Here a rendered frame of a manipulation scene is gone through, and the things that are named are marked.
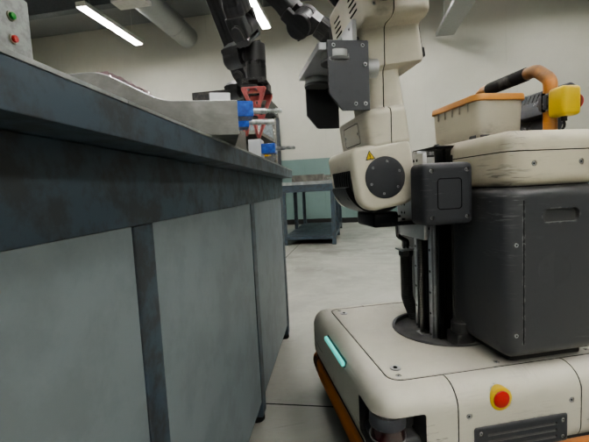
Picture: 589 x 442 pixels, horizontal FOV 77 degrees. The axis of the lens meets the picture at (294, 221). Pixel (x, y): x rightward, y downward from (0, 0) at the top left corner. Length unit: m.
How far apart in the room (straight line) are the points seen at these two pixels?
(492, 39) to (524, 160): 7.33
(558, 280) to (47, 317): 0.97
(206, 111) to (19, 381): 0.43
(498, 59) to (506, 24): 0.59
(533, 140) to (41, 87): 0.89
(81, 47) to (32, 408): 9.68
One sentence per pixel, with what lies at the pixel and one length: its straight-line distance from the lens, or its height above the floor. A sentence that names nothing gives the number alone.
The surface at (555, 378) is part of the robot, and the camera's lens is 1.07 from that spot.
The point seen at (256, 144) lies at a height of 0.84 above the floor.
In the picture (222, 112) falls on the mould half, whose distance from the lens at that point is 0.63.
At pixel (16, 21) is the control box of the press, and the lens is 1.85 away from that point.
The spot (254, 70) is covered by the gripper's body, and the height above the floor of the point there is 1.04.
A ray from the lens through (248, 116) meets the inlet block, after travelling 0.70.
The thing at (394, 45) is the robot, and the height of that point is 1.05.
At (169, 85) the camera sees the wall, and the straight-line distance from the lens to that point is 8.66.
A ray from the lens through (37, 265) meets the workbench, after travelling 0.37.
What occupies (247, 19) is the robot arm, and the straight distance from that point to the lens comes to 1.13.
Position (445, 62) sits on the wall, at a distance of 7.94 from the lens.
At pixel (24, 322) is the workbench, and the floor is 0.61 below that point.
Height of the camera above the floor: 0.71
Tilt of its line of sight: 5 degrees down
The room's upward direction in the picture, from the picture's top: 3 degrees counter-clockwise
